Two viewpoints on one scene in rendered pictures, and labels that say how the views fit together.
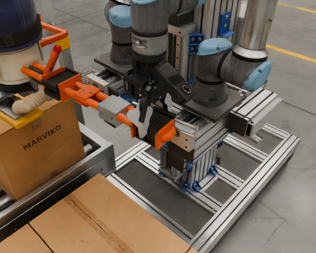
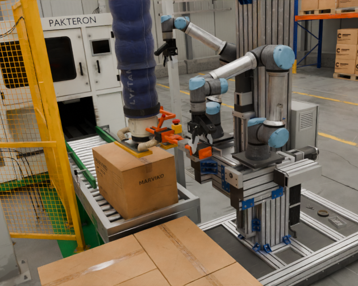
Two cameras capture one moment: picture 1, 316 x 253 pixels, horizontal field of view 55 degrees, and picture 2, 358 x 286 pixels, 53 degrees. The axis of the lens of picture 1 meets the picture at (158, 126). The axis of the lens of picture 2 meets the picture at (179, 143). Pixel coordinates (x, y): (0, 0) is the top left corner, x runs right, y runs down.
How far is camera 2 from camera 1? 1.11 m
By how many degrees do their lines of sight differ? 27
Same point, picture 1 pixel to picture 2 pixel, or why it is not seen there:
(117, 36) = not seen: hidden behind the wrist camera
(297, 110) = not seen: outside the picture
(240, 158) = (317, 236)
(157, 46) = (199, 107)
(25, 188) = (135, 213)
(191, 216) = (257, 268)
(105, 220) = (181, 239)
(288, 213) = not seen: outside the picture
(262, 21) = (274, 104)
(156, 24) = (198, 98)
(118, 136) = (215, 214)
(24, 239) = (128, 241)
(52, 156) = (155, 196)
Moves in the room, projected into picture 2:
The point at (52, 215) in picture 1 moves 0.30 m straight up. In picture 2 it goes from (148, 232) to (143, 192)
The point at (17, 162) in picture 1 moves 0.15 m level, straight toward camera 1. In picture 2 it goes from (134, 192) to (137, 202)
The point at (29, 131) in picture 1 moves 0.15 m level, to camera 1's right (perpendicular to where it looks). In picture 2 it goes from (144, 172) to (165, 174)
